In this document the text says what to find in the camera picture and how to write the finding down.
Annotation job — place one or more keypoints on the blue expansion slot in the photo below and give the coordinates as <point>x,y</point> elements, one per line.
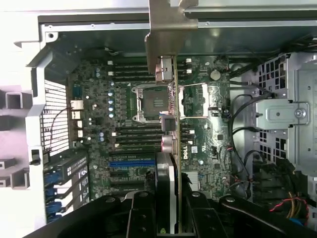
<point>131,163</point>

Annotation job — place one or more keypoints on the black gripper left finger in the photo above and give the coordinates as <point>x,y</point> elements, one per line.
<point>142,218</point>

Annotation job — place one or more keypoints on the silver drive bay cage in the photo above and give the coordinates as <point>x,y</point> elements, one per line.
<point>297,99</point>

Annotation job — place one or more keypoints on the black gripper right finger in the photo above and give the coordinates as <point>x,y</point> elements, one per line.
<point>205,220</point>

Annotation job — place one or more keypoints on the grey plastic parts rack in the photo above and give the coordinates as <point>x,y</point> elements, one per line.
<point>15,138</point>

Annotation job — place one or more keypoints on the CPU socket with metal frame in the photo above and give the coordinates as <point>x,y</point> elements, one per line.
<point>148,101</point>

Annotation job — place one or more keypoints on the open grey PC case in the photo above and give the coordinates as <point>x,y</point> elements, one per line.
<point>111,37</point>

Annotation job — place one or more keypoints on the green motherboard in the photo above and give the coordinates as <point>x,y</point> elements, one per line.
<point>99,138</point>

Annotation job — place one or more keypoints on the silver coin cell battery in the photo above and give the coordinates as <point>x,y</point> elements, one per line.
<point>215,74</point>

